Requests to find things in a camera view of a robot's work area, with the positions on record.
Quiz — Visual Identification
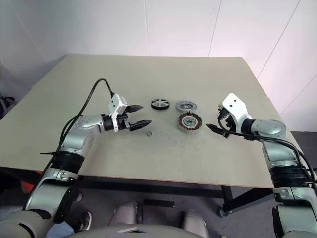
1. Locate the black and yellow shoe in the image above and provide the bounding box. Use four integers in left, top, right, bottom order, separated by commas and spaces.
73, 211, 93, 233

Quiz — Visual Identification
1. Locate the grey robot chest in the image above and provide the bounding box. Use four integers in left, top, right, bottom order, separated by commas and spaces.
74, 224, 208, 238

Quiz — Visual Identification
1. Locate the black flat bar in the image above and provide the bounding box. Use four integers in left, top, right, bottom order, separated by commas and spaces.
143, 199, 175, 209

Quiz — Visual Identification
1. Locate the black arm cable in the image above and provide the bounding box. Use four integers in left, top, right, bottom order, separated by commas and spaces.
43, 78, 114, 174
216, 116, 317, 185

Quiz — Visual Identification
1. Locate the copper wound motor stator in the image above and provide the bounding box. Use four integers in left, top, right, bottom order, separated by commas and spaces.
176, 113, 203, 134

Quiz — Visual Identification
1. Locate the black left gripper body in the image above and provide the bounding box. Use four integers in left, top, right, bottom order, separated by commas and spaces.
116, 111, 132, 131

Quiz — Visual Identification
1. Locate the red object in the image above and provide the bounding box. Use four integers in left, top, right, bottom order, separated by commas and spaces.
21, 180, 33, 197

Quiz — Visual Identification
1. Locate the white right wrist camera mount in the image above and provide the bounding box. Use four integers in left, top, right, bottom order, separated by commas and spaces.
222, 93, 253, 132

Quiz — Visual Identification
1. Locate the black table frame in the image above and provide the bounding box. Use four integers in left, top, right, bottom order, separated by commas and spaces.
0, 166, 271, 217

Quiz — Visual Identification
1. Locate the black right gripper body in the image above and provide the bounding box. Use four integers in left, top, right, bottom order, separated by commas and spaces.
217, 105, 238, 136

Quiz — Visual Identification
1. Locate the black spoked wheel part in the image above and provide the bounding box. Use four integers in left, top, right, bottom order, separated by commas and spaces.
150, 98, 171, 109

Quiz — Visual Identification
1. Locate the grey rounded shape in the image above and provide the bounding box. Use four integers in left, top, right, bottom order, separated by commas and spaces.
180, 210, 211, 238
108, 200, 145, 231

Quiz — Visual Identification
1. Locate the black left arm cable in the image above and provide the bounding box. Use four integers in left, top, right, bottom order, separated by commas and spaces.
43, 78, 114, 174

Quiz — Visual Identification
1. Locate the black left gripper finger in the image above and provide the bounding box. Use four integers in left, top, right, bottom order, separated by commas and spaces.
128, 119, 153, 131
126, 103, 144, 113

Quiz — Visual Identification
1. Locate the dark chair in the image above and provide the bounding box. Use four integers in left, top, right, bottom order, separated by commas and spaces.
0, 92, 16, 121

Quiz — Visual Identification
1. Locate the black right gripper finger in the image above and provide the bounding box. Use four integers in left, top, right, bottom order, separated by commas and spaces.
206, 123, 228, 139

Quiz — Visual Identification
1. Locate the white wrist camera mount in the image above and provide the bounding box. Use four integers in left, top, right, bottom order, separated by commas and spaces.
107, 93, 128, 132
222, 93, 253, 132

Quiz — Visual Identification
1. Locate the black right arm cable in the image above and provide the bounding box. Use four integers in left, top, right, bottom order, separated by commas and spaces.
216, 116, 317, 185

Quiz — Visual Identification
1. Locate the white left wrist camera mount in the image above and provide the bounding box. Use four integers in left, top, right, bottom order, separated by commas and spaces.
107, 93, 128, 132

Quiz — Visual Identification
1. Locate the blue jeans leg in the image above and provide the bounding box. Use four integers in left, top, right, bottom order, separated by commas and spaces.
46, 222, 75, 238

